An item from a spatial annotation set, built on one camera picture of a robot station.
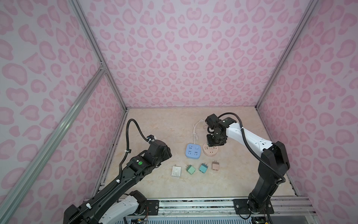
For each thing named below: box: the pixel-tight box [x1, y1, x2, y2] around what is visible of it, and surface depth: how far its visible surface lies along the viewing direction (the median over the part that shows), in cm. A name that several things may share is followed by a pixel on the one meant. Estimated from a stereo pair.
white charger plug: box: [171, 164, 182, 177], surface depth 85 cm
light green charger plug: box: [185, 164, 196, 175], surface depth 87 cm
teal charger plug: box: [199, 162, 209, 174], surface depth 87 cm
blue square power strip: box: [185, 119, 205, 160], surface depth 94 cm
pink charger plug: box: [211, 160, 220, 171], surface depth 88 cm
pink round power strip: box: [202, 142, 219, 157], surface depth 94 cm
